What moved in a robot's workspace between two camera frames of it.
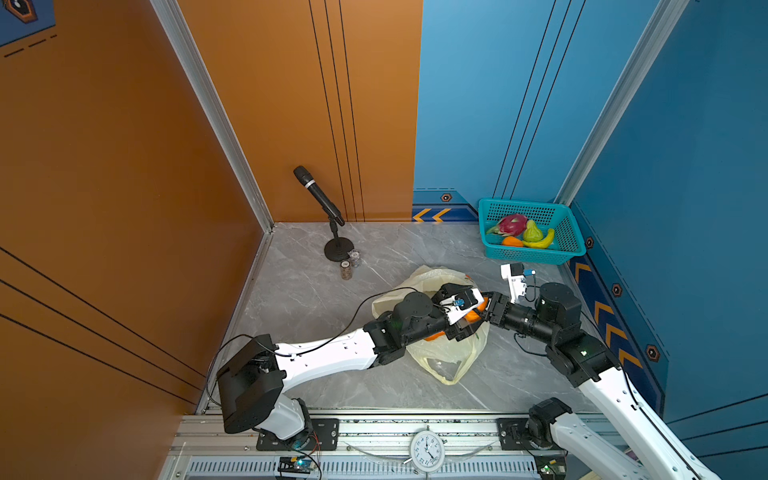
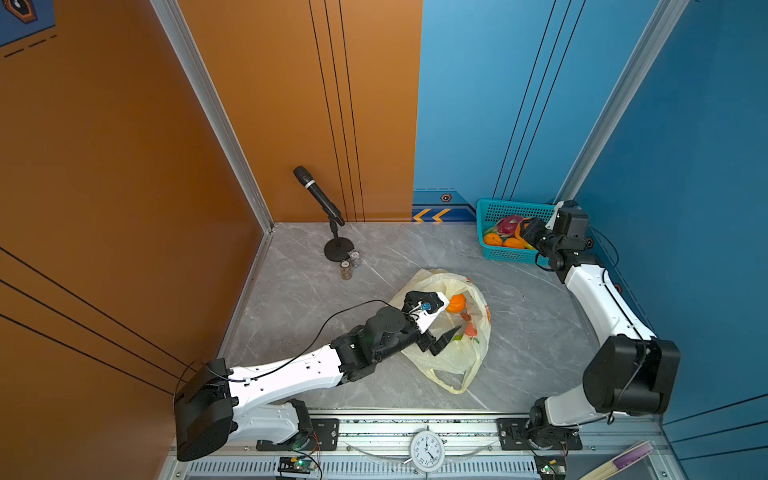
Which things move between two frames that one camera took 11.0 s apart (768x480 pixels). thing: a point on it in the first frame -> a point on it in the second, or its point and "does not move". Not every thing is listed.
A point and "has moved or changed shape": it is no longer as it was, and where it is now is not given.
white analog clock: [427, 450] does not move
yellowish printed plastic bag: [448, 359] has moved or changed shape
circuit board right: [552, 466] does not move
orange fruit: [475, 316] -> [493, 239]
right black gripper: [497, 309] -> [535, 226]
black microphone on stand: [338, 248] does not move
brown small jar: [346, 271] does not move
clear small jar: [354, 256] does not move
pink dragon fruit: [511, 225] does not move
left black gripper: [452, 332] -> [426, 341]
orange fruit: [512, 241] does not move
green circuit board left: [295, 465] does not move
